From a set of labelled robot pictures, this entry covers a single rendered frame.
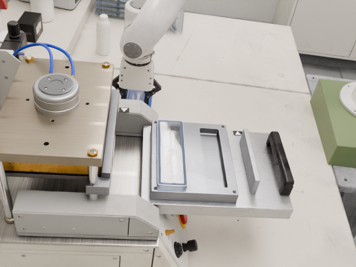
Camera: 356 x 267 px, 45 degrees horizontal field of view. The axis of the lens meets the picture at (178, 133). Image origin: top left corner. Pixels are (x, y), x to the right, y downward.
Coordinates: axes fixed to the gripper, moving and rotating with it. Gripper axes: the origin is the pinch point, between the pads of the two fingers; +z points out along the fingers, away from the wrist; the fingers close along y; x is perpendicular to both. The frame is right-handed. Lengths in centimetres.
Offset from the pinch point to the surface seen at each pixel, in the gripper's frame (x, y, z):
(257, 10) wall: -204, -76, 60
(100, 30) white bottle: -28.0, 15.2, -6.7
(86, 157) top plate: 57, 3, -33
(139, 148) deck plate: 35.4, -3.9, -14.6
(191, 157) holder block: 43, -15, -21
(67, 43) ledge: -26.2, 26.3, -1.1
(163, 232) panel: 55, -11, -12
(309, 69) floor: -158, -113, 78
